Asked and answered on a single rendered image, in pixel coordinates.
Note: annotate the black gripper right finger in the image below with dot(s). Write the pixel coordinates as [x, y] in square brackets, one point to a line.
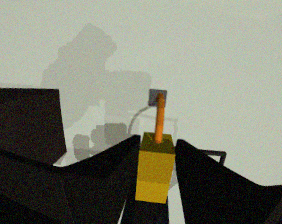
[212, 194]

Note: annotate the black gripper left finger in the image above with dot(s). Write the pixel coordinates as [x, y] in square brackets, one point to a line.
[91, 191]

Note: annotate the black power strip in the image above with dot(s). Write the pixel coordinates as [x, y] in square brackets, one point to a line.
[129, 209]

